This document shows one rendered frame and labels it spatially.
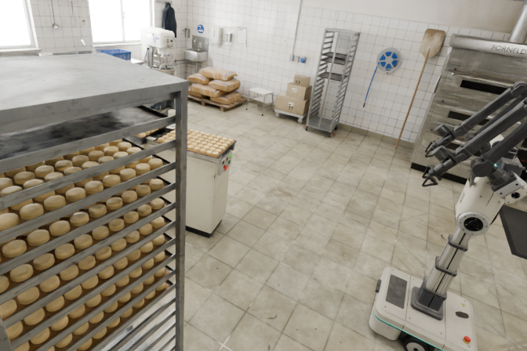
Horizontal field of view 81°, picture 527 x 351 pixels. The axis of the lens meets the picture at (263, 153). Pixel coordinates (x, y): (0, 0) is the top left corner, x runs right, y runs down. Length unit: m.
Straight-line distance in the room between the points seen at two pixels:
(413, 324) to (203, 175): 1.90
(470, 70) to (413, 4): 1.61
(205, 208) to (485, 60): 3.98
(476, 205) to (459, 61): 3.14
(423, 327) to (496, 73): 3.51
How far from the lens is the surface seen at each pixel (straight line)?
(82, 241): 1.17
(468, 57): 5.07
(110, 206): 1.15
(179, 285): 1.57
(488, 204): 2.19
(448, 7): 6.05
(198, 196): 2.86
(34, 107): 0.85
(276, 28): 6.70
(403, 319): 2.60
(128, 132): 1.02
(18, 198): 0.95
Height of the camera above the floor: 2.08
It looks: 26 degrees down
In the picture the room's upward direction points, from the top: 8 degrees clockwise
